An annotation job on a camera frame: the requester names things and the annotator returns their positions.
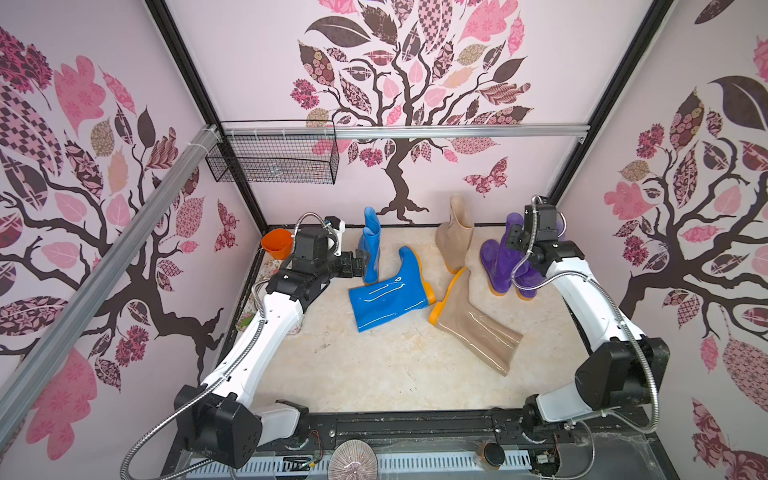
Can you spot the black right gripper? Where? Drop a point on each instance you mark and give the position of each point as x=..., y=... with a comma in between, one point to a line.
x=519, y=241

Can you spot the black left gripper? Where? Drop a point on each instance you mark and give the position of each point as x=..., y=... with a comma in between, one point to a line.
x=350, y=271

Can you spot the purple rain boot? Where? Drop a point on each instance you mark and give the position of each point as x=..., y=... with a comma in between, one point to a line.
x=526, y=276
x=498, y=260

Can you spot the blue rain boot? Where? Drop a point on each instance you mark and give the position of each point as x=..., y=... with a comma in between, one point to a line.
x=369, y=244
x=379, y=303

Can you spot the beige rain boot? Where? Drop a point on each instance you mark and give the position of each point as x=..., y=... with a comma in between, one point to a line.
x=490, y=341
x=453, y=238

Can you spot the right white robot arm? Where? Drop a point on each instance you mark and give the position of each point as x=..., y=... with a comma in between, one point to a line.
x=625, y=367

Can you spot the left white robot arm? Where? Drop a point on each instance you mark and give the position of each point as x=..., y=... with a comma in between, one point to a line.
x=215, y=420

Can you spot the standing blue rain boot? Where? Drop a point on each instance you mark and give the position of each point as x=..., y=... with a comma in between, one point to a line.
x=369, y=244

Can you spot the standing beige rain boot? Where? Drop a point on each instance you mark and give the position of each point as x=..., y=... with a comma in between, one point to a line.
x=453, y=238

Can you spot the orange cup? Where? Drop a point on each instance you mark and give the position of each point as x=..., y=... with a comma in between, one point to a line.
x=278, y=243

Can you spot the round pink glass dish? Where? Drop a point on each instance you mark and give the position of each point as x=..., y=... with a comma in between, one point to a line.
x=353, y=460

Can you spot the white vented strip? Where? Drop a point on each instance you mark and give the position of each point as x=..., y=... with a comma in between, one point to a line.
x=389, y=465

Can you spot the small black round knob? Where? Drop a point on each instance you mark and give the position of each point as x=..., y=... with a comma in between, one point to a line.
x=491, y=455

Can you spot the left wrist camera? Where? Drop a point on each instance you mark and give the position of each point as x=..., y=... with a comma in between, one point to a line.
x=335, y=228

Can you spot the black wire basket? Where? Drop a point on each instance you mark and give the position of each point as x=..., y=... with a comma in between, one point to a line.
x=276, y=151

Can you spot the silver aluminium rail back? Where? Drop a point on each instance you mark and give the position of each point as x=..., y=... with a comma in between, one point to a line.
x=408, y=132

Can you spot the silver aluminium rail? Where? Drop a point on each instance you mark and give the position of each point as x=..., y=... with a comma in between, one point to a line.
x=29, y=379
x=408, y=132

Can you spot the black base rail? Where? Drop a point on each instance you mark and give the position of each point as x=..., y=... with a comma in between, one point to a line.
x=504, y=426

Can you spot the black corner frame post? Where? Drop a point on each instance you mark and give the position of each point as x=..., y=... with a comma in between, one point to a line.
x=635, y=54

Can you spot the silver aluminium rail left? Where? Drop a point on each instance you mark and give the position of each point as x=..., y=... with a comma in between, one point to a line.
x=29, y=379

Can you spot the black left corner post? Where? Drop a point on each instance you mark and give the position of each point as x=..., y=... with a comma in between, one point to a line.
x=207, y=108

